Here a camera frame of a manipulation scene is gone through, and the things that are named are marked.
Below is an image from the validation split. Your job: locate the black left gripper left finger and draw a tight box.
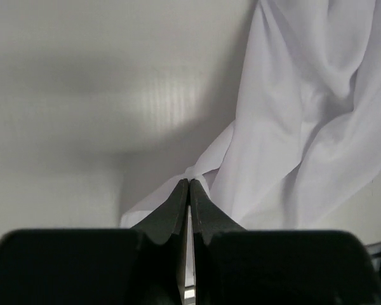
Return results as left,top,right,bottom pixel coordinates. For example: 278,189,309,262
0,179,189,304

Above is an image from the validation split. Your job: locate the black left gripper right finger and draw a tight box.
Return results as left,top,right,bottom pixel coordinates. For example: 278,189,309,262
189,180,381,304

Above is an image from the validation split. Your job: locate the white t shirt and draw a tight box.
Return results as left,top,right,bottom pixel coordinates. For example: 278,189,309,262
119,0,381,231

